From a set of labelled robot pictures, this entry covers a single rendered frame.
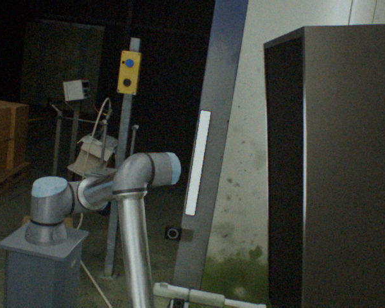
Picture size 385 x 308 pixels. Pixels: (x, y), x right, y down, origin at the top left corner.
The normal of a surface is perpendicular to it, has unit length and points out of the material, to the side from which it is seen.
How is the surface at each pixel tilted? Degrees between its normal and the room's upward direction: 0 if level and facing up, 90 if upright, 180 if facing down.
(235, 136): 90
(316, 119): 90
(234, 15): 90
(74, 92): 90
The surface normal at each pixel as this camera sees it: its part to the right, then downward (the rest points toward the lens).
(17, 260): -0.08, 0.17
